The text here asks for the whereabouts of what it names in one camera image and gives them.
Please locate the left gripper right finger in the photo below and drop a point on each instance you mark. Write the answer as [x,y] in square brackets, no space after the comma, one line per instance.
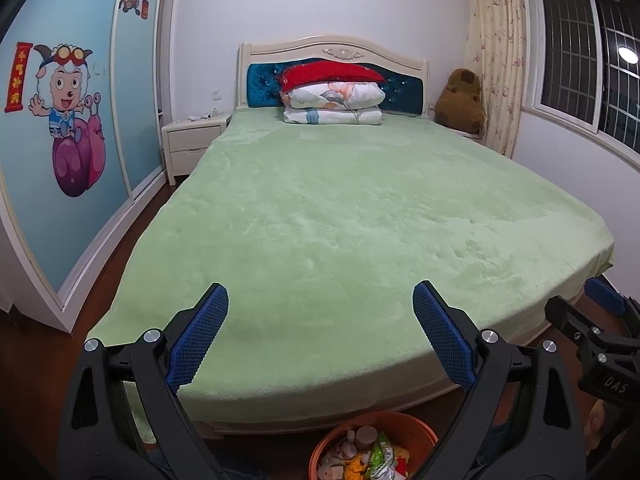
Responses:
[518,418]

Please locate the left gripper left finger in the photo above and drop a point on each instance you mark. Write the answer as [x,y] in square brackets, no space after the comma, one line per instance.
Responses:
[122,418]

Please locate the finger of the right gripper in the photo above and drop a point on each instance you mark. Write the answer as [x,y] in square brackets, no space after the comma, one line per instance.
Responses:
[574,325]
[605,295]

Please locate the green snack wrapper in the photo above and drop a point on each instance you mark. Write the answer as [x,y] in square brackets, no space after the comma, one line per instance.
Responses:
[382,463]

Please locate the white plastic jar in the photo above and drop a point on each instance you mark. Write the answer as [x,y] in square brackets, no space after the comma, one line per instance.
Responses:
[365,437]

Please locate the orange peel wrapper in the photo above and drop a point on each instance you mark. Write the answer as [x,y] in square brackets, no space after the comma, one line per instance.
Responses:
[357,468]

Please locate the orange trash bin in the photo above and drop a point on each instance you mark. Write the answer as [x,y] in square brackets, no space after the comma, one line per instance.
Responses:
[412,440]

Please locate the window with bars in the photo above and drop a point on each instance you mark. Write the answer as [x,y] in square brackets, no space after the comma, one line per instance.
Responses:
[584,68]

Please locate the brown plush toy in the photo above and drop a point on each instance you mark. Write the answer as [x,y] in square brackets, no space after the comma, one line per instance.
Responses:
[459,106]

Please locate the floral curtain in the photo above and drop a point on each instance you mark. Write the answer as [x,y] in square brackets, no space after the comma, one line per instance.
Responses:
[495,51]

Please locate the white nightstand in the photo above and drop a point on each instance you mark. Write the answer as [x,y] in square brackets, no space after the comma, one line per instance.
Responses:
[185,142]

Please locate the white folded quilt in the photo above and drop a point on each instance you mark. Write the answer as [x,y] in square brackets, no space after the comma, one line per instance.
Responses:
[323,116]

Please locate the floral folded quilt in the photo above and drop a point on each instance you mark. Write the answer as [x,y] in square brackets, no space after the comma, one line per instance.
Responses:
[337,95]

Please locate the red pillow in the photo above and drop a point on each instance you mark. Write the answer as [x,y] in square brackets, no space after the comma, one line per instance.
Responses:
[326,71]

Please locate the cream wooden headboard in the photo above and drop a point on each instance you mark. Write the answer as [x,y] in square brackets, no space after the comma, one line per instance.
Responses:
[267,71]

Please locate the blue cartoon wardrobe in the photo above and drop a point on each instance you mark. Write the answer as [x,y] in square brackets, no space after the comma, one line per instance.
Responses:
[80,145]

